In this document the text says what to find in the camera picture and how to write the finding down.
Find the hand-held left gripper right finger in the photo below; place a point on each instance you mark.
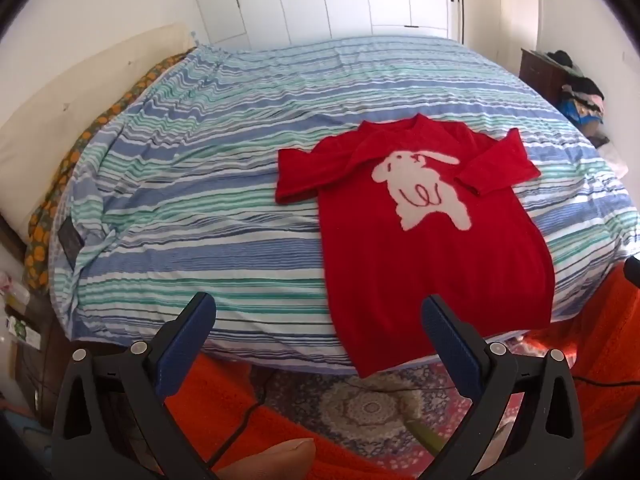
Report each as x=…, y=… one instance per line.
x=450, y=349

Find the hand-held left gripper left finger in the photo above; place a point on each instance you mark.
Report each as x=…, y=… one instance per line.
x=184, y=342

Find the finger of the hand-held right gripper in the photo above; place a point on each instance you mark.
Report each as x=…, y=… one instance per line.
x=633, y=271

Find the red sweater with white rabbit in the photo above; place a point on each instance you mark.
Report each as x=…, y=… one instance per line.
x=430, y=260

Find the pile of clothes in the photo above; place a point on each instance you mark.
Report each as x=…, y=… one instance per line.
x=580, y=95

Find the orange red fleece cloth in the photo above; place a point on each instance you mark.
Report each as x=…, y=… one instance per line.
x=607, y=350

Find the yellow green plastic piece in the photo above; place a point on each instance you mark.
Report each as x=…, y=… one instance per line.
x=425, y=434

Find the patterned rug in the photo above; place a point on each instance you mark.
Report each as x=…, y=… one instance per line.
x=370, y=405

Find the blue green striped duvet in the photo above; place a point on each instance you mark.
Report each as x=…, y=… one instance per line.
x=210, y=200

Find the white green packet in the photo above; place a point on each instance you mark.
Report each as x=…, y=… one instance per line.
x=22, y=331

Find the orange patterned bed sheet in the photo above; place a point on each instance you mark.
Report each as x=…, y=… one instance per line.
x=50, y=210

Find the dark wooden nightstand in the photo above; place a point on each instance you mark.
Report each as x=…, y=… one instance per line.
x=542, y=72

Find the cream pillow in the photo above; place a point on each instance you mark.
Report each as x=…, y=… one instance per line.
x=55, y=125

